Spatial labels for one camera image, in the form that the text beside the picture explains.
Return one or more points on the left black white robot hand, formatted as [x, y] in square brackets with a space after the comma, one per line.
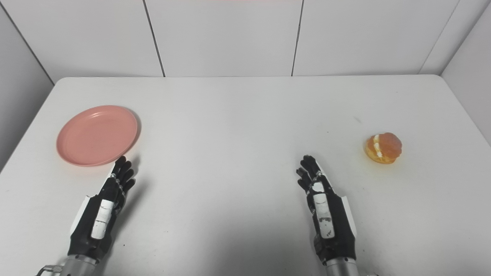
[100, 214]

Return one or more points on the pink round plate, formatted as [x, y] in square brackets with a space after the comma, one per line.
[97, 135]

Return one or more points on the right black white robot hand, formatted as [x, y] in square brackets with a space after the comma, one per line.
[326, 214]

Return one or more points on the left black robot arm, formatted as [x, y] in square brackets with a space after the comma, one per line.
[76, 266]

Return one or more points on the cream puff pastry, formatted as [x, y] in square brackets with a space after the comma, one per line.
[383, 147]

